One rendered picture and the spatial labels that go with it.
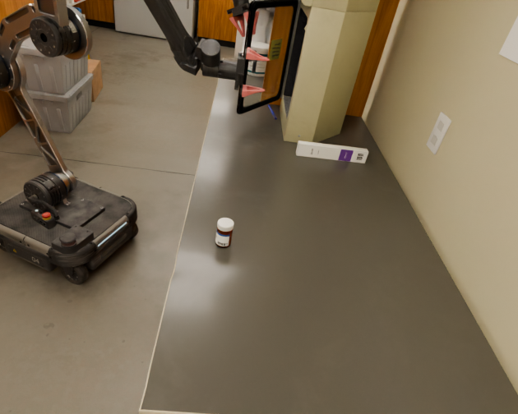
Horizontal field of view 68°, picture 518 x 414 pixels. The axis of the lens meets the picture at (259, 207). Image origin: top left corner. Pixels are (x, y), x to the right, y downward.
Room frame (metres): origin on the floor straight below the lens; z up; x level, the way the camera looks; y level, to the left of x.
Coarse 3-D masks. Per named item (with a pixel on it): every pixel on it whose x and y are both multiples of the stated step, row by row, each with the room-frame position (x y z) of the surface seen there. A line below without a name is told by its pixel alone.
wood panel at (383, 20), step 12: (384, 0) 1.76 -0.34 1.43; (396, 0) 1.77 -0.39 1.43; (384, 12) 1.76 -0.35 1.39; (372, 24) 1.76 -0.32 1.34; (384, 24) 1.77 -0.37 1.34; (372, 36) 1.76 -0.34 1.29; (384, 36) 1.77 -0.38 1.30; (372, 48) 1.76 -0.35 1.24; (372, 60) 1.76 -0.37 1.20; (360, 72) 1.76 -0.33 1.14; (372, 72) 1.77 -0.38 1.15; (360, 84) 1.76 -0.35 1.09; (360, 96) 1.76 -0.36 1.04; (348, 108) 1.76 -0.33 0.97; (360, 108) 1.77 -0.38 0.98
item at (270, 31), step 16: (256, 0) 1.42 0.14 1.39; (256, 16) 1.43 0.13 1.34; (272, 16) 1.51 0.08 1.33; (288, 16) 1.61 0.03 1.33; (256, 32) 1.44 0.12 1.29; (272, 32) 1.53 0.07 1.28; (288, 32) 1.63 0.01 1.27; (256, 48) 1.45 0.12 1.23; (272, 48) 1.55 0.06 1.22; (272, 64) 1.56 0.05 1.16; (256, 80) 1.48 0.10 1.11; (272, 80) 1.58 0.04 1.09; (256, 96) 1.49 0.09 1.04; (272, 96) 1.60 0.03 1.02
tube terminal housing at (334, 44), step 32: (320, 0) 1.36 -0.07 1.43; (352, 0) 1.38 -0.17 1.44; (320, 32) 1.36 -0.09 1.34; (352, 32) 1.42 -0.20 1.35; (320, 64) 1.36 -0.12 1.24; (352, 64) 1.47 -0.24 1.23; (288, 96) 1.64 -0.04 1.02; (320, 96) 1.37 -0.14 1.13; (288, 128) 1.35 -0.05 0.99; (320, 128) 1.39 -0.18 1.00
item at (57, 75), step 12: (24, 48) 2.66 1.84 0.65; (36, 48) 2.69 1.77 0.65; (24, 60) 2.67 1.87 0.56; (36, 60) 2.68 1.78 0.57; (48, 60) 2.69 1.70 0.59; (60, 60) 2.70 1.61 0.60; (72, 60) 2.92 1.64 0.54; (84, 60) 3.16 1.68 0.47; (36, 72) 2.69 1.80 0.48; (48, 72) 2.70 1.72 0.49; (60, 72) 2.71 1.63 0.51; (72, 72) 2.91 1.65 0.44; (84, 72) 3.16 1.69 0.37; (36, 84) 2.70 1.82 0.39; (48, 84) 2.70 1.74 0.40; (60, 84) 2.71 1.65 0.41; (72, 84) 2.90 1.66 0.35
